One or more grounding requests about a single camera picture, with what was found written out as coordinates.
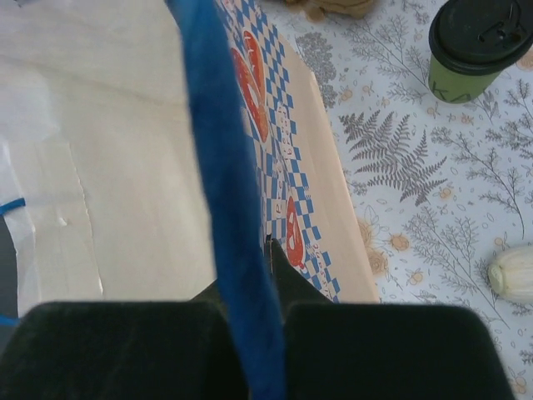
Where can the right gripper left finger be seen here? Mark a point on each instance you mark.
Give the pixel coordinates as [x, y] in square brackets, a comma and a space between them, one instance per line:
[124, 350]

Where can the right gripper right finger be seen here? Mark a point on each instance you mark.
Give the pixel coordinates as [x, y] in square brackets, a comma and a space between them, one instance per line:
[381, 351]

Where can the checkered paper takeout bag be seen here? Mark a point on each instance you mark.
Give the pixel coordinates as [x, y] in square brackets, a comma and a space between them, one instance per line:
[95, 137]

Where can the green paper coffee cup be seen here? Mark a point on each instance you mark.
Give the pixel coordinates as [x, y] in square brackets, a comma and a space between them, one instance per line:
[455, 88]

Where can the cardboard cup carrier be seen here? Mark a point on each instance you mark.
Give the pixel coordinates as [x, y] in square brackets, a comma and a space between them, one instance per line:
[333, 6]

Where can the black cup lid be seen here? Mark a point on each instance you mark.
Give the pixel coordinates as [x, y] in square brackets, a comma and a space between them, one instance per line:
[476, 38]

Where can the celery stalk toy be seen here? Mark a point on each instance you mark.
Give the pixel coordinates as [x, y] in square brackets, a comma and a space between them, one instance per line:
[510, 274]

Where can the floral table mat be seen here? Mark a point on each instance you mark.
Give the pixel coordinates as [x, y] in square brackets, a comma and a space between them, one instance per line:
[439, 189]

